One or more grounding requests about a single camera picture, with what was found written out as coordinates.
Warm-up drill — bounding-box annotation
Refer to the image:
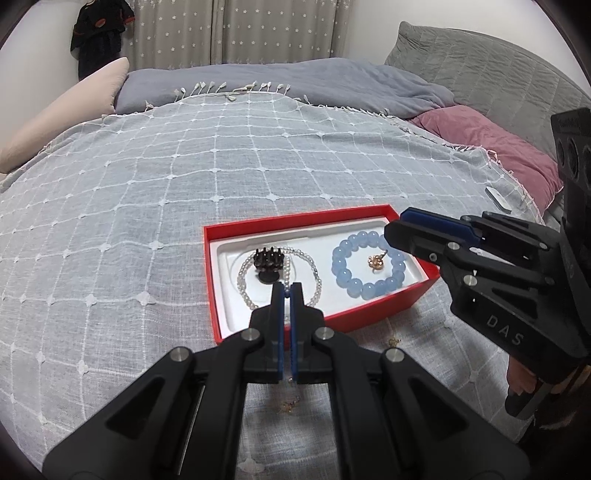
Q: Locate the gold flower charm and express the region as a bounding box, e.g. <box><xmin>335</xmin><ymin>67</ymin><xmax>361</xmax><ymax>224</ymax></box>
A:
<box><xmin>368</xmin><ymin>251</ymin><xmax>388</xmax><ymax>272</ymax></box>

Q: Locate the silver pearl necklace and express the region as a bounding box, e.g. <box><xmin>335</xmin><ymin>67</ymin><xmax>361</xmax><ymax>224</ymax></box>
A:
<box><xmin>235</xmin><ymin>245</ymin><xmax>323</xmax><ymax>311</ymax></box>

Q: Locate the black hair claw clip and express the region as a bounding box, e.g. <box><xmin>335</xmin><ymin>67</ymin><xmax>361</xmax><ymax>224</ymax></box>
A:
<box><xmin>252</xmin><ymin>247</ymin><xmax>284</xmax><ymax>285</ymax></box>

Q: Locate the pink pillow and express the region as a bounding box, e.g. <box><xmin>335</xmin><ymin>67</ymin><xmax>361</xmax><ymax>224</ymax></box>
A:
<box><xmin>411</xmin><ymin>105</ymin><xmax>563</xmax><ymax>214</ymax></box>

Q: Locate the grey blue blanket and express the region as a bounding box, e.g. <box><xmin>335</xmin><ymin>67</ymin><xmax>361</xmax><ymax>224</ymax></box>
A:
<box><xmin>115</xmin><ymin>58</ymin><xmax>455</xmax><ymax>119</ymax></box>

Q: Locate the dotted grey curtain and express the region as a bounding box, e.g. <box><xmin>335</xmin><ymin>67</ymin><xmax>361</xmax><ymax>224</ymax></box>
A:
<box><xmin>122</xmin><ymin>0</ymin><xmax>352</xmax><ymax>70</ymax></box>

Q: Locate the red Ace box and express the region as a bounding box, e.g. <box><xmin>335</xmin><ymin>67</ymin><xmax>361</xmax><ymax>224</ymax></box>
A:
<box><xmin>204</xmin><ymin>205</ymin><xmax>439</xmax><ymax>342</ymax></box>

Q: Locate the beige pillow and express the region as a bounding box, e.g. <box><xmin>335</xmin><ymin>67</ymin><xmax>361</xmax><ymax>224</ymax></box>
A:
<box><xmin>1</xmin><ymin>57</ymin><xmax>129</xmax><ymax>175</ymax></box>

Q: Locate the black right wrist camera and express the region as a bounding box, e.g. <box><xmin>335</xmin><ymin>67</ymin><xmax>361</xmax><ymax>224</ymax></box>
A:
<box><xmin>551</xmin><ymin>107</ymin><xmax>590</xmax><ymax>286</ymax></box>

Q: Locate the dark hanging garment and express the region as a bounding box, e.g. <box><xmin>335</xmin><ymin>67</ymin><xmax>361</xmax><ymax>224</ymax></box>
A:
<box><xmin>70</xmin><ymin>0</ymin><xmax>134</xmax><ymax>80</ymax></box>

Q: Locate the blue bead bracelet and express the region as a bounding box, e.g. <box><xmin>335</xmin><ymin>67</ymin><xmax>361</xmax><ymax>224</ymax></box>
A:
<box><xmin>330</xmin><ymin>231</ymin><xmax>409</xmax><ymax>302</ymax></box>

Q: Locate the person's right hand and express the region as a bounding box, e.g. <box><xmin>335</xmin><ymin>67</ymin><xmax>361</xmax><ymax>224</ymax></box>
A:
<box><xmin>506</xmin><ymin>357</ymin><xmax>591</xmax><ymax>430</ymax></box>

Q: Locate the gold charm silver clasp earring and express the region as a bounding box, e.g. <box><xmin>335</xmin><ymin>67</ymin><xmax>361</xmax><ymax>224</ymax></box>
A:
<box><xmin>280</xmin><ymin>396</ymin><xmax>301</xmax><ymax>414</ymax></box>

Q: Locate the grey checked bedspread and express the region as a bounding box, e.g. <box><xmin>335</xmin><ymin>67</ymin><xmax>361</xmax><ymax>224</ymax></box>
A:
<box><xmin>1</xmin><ymin>92</ymin><xmax>541</xmax><ymax>466</ymax></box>

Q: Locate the grey quilted headboard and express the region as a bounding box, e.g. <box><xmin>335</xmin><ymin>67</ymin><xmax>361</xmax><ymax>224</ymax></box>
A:
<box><xmin>385</xmin><ymin>21</ymin><xmax>590</xmax><ymax>158</ymax></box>

